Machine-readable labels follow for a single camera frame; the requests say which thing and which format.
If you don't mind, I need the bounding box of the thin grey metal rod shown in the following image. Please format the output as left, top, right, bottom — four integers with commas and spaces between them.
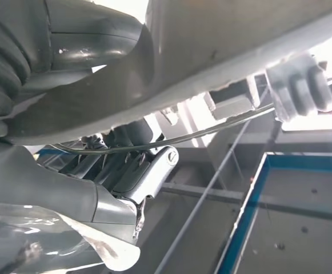
154, 120, 252, 274

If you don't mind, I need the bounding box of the blue-edged ceiling panel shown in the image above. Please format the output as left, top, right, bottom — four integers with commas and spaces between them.
214, 152, 332, 274

